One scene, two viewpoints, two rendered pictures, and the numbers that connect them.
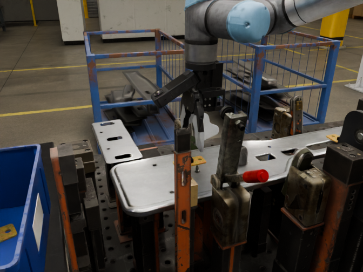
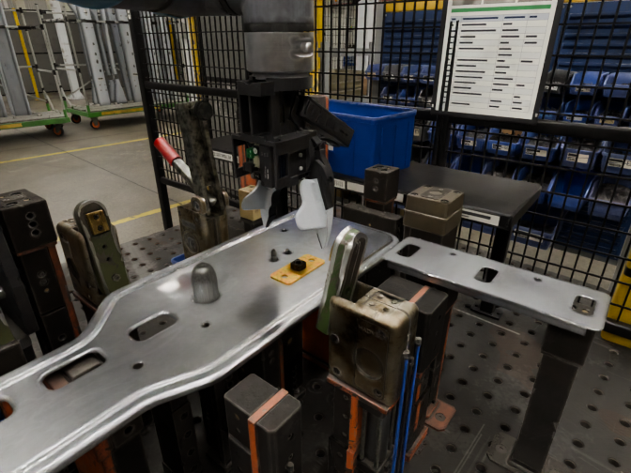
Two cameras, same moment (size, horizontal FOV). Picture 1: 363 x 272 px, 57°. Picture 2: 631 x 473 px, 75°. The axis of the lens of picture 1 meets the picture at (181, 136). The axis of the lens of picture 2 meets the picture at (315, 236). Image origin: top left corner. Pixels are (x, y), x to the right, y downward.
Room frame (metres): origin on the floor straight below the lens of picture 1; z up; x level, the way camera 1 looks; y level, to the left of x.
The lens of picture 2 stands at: (1.22, -0.26, 1.30)
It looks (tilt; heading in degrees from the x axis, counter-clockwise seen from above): 25 degrees down; 150
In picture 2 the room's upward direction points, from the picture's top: straight up
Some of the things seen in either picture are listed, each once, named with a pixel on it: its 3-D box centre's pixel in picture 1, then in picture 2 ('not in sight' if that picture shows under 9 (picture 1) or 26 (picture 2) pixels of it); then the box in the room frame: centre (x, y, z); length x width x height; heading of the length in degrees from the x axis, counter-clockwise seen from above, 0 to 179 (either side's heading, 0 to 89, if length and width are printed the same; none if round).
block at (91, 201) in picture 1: (95, 242); (368, 277); (0.63, 0.21, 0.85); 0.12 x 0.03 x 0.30; 22
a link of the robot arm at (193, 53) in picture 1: (200, 52); (282, 55); (0.77, -0.04, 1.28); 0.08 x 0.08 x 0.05
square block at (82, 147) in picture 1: (83, 205); (423, 281); (0.73, 0.26, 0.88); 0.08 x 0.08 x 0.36; 22
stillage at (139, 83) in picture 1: (133, 90); not in sight; (3.04, 0.45, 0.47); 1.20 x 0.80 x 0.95; 16
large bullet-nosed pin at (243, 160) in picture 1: (241, 156); (205, 284); (0.76, -0.16, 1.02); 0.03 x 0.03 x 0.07
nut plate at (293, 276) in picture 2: (189, 160); (298, 266); (0.76, -0.02, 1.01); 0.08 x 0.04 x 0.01; 112
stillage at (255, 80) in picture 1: (259, 80); not in sight; (3.38, -0.80, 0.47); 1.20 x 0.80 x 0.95; 18
